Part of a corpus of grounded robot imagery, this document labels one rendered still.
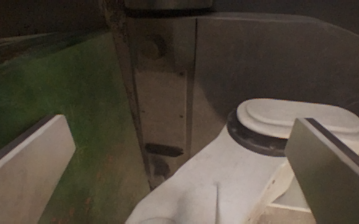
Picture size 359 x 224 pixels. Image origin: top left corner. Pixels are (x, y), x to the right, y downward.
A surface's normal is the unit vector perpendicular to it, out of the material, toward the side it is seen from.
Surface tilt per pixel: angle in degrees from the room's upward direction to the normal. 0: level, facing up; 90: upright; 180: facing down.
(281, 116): 90
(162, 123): 0
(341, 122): 90
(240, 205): 90
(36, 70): 90
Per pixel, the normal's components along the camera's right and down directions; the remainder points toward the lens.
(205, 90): -0.22, 0.51
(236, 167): 0.00, -0.85
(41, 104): 0.97, 0.04
